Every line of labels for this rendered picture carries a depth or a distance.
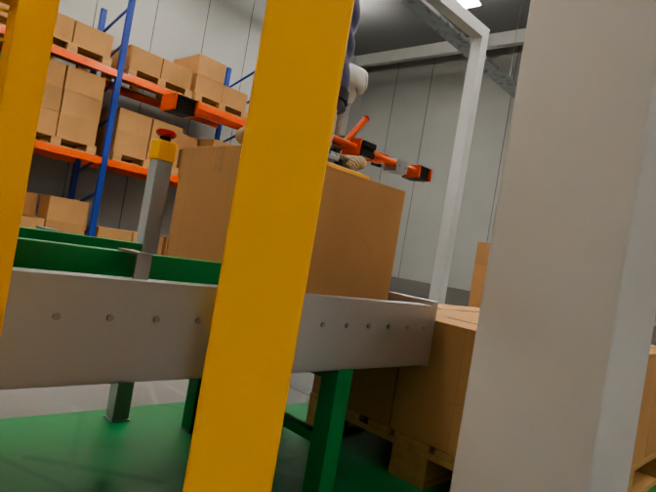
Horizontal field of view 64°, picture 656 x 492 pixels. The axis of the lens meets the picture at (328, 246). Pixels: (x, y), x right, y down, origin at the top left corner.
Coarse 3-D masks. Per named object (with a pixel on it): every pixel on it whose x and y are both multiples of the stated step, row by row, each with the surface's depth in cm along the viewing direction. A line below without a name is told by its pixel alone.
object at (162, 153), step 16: (160, 144) 182; (176, 144) 186; (160, 160) 183; (160, 176) 184; (144, 192) 186; (160, 192) 185; (144, 208) 184; (160, 208) 185; (144, 224) 183; (160, 224) 186; (144, 240) 182; (112, 384) 184; (128, 384) 184; (112, 400) 183; (128, 400) 185; (112, 416) 181; (128, 416) 185
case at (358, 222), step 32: (192, 160) 154; (224, 160) 142; (192, 192) 151; (224, 192) 140; (352, 192) 155; (384, 192) 165; (192, 224) 149; (224, 224) 138; (320, 224) 147; (352, 224) 156; (384, 224) 167; (192, 256) 147; (320, 256) 148; (352, 256) 158; (384, 256) 169; (320, 288) 150; (352, 288) 160; (384, 288) 170
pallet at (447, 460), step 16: (352, 416) 193; (384, 432) 182; (400, 432) 178; (400, 448) 177; (416, 448) 172; (432, 448) 171; (400, 464) 176; (416, 464) 172; (432, 464) 172; (448, 464) 164; (640, 464) 191; (416, 480) 171; (432, 480) 173; (640, 480) 207
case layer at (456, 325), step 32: (448, 320) 181; (448, 352) 169; (352, 384) 195; (384, 384) 185; (416, 384) 176; (448, 384) 167; (384, 416) 183; (416, 416) 174; (448, 416) 166; (640, 416) 185; (448, 448) 165; (640, 448) 190
